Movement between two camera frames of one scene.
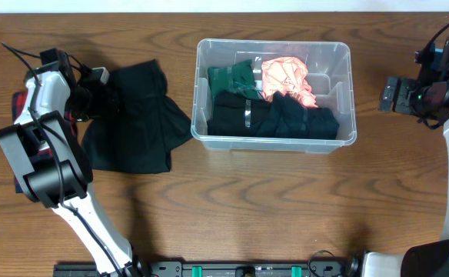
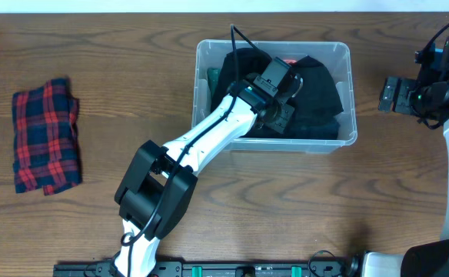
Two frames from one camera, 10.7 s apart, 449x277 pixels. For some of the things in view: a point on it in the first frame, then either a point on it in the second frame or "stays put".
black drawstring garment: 148,123 -> 318,96
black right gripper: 408,88 stays put
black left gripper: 80,113 -> 282,126
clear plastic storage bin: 329,78 stays put
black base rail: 176,268 stays put
